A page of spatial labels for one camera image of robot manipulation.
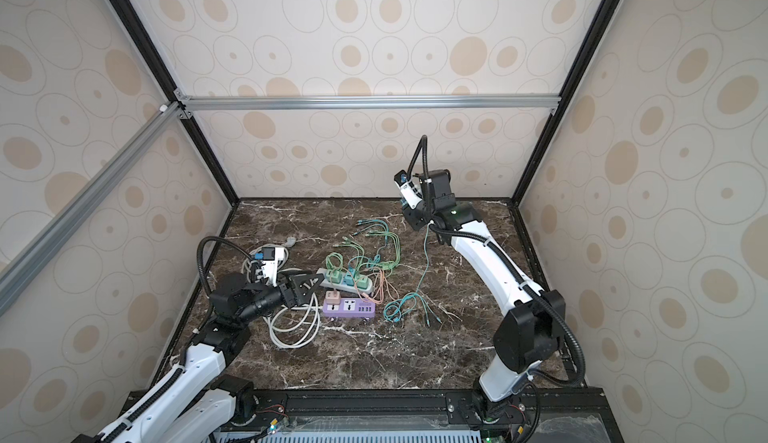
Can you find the tangled green teal cables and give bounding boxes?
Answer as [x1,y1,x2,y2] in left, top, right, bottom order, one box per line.
[353,217,445,328]

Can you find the diagonal aluminium rail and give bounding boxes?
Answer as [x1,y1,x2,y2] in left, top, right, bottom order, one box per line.
[1,102,180,313]

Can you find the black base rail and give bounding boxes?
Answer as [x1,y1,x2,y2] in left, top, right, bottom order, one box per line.
[119,386,625,443]

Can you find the pink charger plug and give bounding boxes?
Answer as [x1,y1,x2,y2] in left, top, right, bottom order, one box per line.
[325,290,341,303]

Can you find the pink charger cable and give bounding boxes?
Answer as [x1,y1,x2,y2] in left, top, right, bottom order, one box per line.
[359,265,402,306]

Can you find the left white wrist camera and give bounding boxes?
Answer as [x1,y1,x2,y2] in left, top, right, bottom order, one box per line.
[249,246,287,286]

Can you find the white blue power strip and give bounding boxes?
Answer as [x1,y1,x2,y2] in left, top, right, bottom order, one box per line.
[317,268,374,295]

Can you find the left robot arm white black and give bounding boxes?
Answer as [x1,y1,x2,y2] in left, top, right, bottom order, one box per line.
[92,247,324,442]

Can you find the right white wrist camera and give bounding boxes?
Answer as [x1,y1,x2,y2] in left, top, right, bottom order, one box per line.
[394,170,423,210]

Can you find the teal charger plug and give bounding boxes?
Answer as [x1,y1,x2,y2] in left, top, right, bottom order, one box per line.
[342,269,356,287]

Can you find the purple power strip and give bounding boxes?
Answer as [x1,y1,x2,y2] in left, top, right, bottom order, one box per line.
[322,298,376,320]

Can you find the white power strip cable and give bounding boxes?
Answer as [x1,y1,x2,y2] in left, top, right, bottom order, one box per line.
[242,236,322,351]

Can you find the horizontal aluminium rail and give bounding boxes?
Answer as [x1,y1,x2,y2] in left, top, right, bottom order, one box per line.
[180,94,561,111]

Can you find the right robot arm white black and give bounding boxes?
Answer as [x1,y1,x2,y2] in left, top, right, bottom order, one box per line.
[394,135,586,403]

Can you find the light green charger plug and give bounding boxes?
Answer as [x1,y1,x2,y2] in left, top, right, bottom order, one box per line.
[326,269,345,285]

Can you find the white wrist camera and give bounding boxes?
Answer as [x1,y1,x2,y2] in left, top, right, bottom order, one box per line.
[249,246,287,286]
[394,170,423,210]

